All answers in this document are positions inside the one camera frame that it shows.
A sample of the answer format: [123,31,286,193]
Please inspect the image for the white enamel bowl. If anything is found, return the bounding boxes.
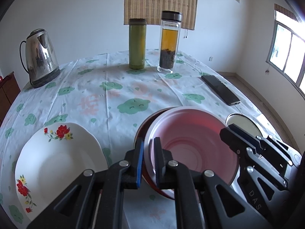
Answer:
[226,113,263,137]

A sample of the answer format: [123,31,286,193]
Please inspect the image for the bamboo window blind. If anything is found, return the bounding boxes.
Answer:
[124,0,197,30]

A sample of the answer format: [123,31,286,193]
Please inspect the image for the window with frame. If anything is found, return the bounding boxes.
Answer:
[266,4,304,96]

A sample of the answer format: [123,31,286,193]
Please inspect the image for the green thermos bottle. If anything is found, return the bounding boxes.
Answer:
[129,18,147,70]

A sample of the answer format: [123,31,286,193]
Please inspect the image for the glass tea bottle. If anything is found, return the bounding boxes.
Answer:
[157,10,182,73]

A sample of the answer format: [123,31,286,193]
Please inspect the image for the cloud-print tablecloth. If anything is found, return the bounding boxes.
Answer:
[1,50,280,228]

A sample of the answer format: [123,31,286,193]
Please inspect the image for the brown wooden sideboard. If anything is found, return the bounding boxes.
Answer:
[0,72,21,124]

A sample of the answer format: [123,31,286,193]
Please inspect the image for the pink plastic bowl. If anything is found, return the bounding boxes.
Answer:
[144,106,238,185]

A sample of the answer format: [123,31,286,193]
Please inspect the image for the white plate red flowers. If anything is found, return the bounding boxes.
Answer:
[15,123,108,220]

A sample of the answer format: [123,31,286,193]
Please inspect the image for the stainless steel electric kettle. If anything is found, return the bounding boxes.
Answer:
[25,28,60,88]

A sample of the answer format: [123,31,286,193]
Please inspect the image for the black smartphone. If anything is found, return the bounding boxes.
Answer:
[201,75,240,106]

